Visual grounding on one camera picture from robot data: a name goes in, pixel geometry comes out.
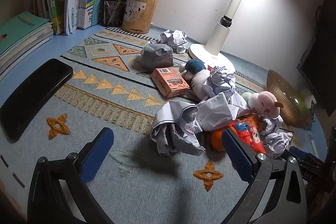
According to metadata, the small paper ball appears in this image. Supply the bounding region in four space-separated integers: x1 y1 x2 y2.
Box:
262 132 293 159

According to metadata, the red orange cartoon plush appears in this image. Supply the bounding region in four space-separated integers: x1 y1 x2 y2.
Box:
228 114 266 154

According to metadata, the pink white green dango plush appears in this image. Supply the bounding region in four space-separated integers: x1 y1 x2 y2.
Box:
241 91 284 119

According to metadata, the orange fruit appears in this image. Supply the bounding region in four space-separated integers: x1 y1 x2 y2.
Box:
210 128 226 152

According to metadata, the large paper sheet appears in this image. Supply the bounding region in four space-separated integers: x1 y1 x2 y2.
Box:
149 92 248 156

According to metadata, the orange cardboard box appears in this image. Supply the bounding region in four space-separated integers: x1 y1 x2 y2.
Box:
150 67 190 98

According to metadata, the amber ribbed glass bowl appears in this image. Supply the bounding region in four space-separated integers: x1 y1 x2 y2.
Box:
266 70 312 128

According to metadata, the black monitor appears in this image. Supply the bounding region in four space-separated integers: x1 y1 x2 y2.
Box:
297 0 335 116

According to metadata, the patterned blue woven mat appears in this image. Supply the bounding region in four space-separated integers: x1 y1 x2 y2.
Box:
1 27 247 223

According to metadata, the black smartphone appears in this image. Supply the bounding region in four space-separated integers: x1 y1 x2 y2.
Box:
1 59 74 142

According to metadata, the white desk lamp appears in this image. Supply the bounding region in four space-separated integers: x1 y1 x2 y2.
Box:
189 0 242 73

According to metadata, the white duck plush toy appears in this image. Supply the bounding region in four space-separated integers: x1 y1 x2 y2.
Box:
179 59 210 100

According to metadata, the teal notebook stack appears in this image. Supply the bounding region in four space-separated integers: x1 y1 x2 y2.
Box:
1 11 53 74

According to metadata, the white crumpled paper by lamp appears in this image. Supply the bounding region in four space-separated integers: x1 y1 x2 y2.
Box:
161 30 189 54

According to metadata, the grey crumpled paper ball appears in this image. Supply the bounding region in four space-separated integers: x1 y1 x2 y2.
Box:
140 43 173 72

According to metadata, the black mesh pen holder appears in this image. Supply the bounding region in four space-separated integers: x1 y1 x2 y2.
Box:
101 0 126 27

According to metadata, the bamboo pen holder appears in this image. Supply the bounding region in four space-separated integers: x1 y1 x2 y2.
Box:
122 0 158 34

